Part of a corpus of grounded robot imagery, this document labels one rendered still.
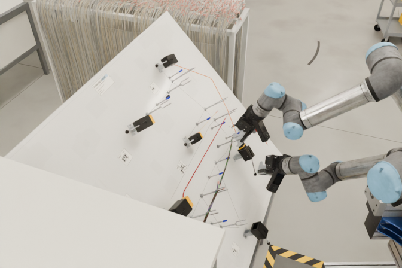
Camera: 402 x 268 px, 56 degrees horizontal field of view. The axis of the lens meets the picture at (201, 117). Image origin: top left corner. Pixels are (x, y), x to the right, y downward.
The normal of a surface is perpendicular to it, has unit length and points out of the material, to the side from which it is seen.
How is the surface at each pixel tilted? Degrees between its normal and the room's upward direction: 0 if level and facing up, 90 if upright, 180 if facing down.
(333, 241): 0
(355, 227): 0
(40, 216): 0
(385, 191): 87
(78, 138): 49
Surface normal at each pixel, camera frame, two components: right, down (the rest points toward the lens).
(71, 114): 0.70, -0.34
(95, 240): -0.01, -0.77
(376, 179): -0.88, 0.26
